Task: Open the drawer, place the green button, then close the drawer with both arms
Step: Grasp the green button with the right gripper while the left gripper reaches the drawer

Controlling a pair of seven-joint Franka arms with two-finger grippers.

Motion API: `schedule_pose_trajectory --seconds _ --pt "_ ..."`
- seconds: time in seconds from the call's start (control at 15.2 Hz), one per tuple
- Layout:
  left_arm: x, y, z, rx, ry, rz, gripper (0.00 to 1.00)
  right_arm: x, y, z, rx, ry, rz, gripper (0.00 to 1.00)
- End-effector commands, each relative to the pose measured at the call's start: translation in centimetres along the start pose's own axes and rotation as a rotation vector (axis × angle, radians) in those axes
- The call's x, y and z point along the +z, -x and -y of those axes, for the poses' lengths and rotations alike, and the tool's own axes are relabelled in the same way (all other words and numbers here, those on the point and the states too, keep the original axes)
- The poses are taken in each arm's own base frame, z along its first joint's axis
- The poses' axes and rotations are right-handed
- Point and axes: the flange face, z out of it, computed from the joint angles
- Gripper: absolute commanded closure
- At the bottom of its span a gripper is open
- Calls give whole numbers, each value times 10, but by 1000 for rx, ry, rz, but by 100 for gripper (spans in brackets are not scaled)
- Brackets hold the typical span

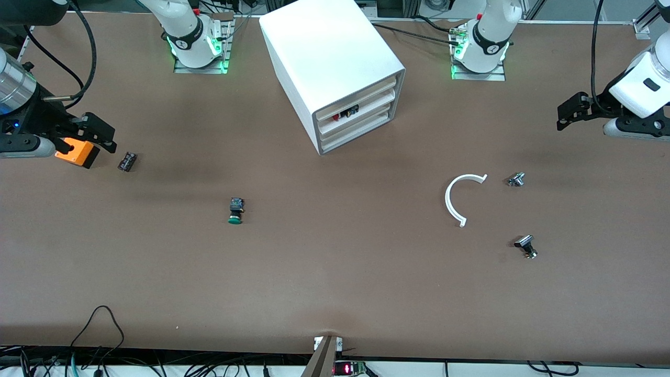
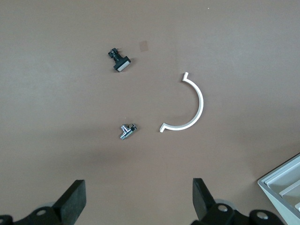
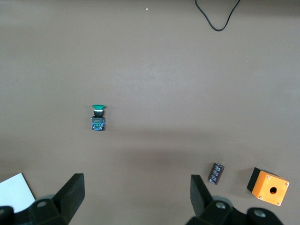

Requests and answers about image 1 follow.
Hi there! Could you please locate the white plastic drawer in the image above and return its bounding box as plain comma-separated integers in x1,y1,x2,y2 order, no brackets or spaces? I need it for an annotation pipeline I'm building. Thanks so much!
314,76,399,124
317,90,397,138
319,105,394,153

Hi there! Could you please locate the orange button box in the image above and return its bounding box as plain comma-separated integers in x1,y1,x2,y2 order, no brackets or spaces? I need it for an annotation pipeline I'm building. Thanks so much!
55,137,100,169

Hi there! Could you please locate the white drawer cabinet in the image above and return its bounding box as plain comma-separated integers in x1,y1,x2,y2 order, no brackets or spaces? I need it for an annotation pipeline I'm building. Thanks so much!
259,0,406,156

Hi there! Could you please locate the white curved plastic strip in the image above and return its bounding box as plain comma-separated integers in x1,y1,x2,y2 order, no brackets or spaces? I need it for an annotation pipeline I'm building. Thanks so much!
445,173,488,228

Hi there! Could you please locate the device with red display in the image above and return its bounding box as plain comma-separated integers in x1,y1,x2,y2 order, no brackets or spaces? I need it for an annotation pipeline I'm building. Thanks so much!
334,360,367,376

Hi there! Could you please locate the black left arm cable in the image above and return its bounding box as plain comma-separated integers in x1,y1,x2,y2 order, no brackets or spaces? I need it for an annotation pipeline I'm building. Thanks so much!
590,0,609,113

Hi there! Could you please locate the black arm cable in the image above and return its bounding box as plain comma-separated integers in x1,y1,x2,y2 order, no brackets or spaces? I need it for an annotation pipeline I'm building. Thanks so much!
590,0,609,113
24,0,98,110

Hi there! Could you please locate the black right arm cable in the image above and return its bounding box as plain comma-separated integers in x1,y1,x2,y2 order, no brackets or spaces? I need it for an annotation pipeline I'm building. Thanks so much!
24,0,98,110

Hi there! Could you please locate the aluminium frame profile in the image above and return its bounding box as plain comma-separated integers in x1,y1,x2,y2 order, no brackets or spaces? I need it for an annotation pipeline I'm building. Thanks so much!
632,0,670,40

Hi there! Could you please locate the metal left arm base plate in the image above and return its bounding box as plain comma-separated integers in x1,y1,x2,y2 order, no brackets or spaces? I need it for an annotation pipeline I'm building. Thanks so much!
451,29,506,81

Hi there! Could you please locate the black key switch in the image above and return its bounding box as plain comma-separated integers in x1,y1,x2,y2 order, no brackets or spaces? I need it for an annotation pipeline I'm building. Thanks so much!
513,235,539,260

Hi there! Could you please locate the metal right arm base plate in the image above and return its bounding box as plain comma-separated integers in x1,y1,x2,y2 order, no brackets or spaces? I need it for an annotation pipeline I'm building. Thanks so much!
174,13,235,74

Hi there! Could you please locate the looped black cable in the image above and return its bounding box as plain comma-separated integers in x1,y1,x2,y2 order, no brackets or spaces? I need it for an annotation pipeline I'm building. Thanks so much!
71,306,125,363

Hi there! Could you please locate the thin black table cable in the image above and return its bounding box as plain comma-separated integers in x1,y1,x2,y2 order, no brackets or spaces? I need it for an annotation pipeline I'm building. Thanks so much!
372,23,462,47

